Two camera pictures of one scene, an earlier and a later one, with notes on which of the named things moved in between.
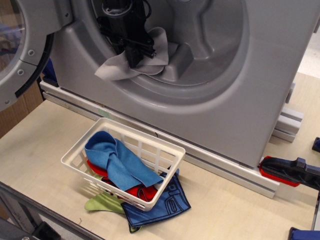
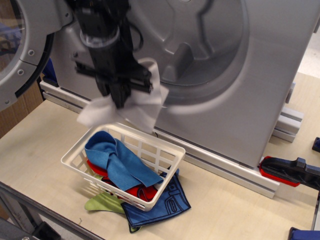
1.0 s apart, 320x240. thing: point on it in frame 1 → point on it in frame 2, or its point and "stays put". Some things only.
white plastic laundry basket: [133, 166] stays put
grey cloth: [118, 65] → [142, 111]
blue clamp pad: [295, 234] stays put
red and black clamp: [291, 173] stays put
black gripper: [124, 29] → [113, 62]
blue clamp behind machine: [49, 73] stays put
